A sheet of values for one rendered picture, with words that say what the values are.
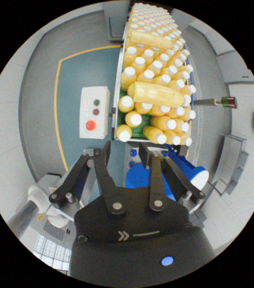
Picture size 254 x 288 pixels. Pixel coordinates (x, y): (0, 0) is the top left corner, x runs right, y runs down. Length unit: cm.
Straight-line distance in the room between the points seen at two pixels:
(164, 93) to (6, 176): 291
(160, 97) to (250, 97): 337
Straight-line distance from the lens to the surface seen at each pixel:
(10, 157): 281
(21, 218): 65
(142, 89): 28
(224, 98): 60
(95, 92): 36
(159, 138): 37
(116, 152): 155
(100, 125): 35
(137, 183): 40
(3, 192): 282
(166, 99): 31
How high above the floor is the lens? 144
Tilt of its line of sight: 73 degrees down
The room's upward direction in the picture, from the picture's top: 169 degrees clockwise
